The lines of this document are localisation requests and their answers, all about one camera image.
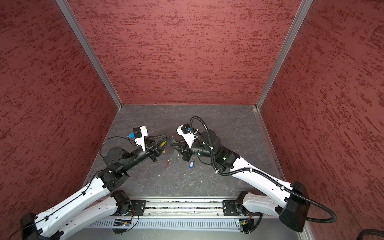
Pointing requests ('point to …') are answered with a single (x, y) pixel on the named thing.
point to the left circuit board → (119, 223)
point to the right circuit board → (248, 225)
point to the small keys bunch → (177, 158)
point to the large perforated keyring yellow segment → (163, 144)
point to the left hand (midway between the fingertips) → (169, 140)
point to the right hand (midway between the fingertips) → (171, 148)
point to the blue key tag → (191, 163)
